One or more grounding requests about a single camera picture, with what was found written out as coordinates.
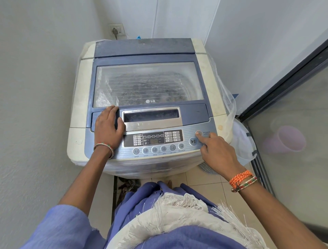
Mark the person's right hand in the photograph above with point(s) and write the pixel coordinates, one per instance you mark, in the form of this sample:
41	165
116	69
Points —
220	156

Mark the person's left hand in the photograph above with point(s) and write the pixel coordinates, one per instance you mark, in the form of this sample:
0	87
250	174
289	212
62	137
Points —
107	130

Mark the white round laundry hamper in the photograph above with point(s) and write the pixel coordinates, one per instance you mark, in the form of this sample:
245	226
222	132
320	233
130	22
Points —
243	143

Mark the white blue washing machine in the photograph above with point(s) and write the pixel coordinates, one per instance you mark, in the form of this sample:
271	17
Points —
79	102

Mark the person's left forearm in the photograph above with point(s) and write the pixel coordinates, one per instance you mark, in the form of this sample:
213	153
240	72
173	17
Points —
84	182

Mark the person's blue tunic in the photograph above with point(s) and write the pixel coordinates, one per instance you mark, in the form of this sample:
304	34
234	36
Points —
64	228

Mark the thin multicolour bangle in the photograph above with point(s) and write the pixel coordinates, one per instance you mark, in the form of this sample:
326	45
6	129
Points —
103	145

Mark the beaded green red bangle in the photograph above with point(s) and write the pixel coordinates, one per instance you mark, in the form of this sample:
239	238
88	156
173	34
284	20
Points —
244	184

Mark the dark rag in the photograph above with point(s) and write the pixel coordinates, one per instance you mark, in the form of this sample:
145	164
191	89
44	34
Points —
128	188

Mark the white fringed scarf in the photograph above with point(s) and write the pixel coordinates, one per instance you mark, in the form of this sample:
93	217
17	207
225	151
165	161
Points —
179	213

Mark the pink bucket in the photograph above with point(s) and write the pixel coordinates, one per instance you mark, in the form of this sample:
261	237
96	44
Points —
289	139

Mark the white wall socket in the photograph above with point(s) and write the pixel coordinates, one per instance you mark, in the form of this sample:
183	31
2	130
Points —
116	30

